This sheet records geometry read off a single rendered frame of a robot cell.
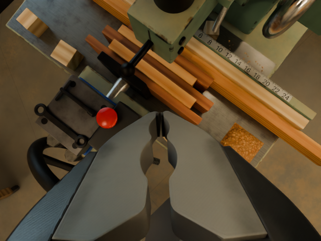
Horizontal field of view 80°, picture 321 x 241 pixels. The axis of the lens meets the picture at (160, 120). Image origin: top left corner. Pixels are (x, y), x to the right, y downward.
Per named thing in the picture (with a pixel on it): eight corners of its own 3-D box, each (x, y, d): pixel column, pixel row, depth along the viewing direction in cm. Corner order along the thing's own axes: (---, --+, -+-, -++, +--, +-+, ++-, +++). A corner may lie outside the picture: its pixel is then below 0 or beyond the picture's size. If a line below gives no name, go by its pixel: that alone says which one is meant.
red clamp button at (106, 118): (93, 120, 28) (90, 119, 27) (106, 103, 28) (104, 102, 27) (110, 132, 28) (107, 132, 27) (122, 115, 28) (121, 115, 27)
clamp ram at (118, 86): (94, 96, 39) (73, 87, 30) (116, 68, 40) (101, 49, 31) (129, 123, 39) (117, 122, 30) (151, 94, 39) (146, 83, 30)
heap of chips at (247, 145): (205, 162, 39) (207, 163, 37) (235, 122, 39) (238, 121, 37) (233, 183, 38) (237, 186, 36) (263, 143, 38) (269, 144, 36)
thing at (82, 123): (48, 123, 34) (24, 122, 28) (86, 73, 34) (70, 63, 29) (106, 169, 33) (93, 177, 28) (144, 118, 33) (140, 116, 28)
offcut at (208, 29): (203, 29, 50) (206, 20, 46) (215, 29, 50) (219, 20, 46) (202, 42, 50) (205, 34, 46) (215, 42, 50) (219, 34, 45)
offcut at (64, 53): (84, 56, 40) (77, 49, 37) (74, 71, 40) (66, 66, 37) (69, 46, 41) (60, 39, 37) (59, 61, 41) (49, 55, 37)
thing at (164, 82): (118, 61, 40) (107, 46, 33) (123, 55, 40) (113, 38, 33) (186, 112, 39) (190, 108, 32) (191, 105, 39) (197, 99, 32)
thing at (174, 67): (123, 44, 40) (117, 30, 35) (128, 38, 40) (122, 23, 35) (188, 92, 39) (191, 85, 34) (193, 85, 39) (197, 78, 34)
